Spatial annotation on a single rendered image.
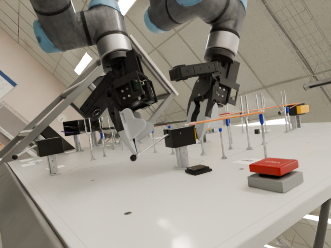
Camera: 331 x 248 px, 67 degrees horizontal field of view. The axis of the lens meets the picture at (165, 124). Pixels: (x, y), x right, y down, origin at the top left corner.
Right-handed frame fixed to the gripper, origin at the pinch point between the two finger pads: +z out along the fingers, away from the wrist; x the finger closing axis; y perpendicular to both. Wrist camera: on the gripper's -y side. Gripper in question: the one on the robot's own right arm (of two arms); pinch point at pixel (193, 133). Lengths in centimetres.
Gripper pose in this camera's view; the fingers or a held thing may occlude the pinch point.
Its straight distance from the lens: 57.6
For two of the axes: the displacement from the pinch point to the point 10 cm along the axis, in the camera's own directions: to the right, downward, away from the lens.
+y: 8.7, 2.8, 4.0
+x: -4.2, 0.1, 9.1
